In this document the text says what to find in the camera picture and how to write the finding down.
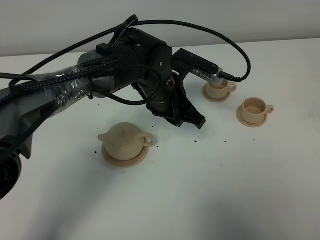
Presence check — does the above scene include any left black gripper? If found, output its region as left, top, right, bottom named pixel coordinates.
left=146, top=74, right=206, bottom=130

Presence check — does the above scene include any tan teapot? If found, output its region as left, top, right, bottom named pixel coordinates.
left=98, top=122, right=156, bottom=161

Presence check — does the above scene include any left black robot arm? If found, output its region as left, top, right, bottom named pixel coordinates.
left=0, top=28, right=206, bottom=197

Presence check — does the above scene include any tan teapot saucer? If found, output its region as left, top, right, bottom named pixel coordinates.
left=101, top=145, right=149, bottom=169

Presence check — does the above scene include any far tan saucer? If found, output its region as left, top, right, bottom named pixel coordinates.
left=202, top=83, right=231, bottom=103

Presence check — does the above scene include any far tan teacup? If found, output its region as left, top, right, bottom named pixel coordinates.
left=205, top=79, right=237, bottom=100

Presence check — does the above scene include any tan teacup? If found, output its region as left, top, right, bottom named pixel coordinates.
left=241, top=97, right=275, bottom=119
left=205, top=79, right=237, bottom=100

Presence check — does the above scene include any near tan saucer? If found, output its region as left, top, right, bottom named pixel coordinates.
left=236, top=106, right=268, bottom=128

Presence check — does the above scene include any near tan teacup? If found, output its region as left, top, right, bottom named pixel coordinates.
left=241, top=97, right=275, bottom=119

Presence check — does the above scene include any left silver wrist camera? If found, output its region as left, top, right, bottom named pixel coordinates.
left=172, top=48, right=237, bottom=83

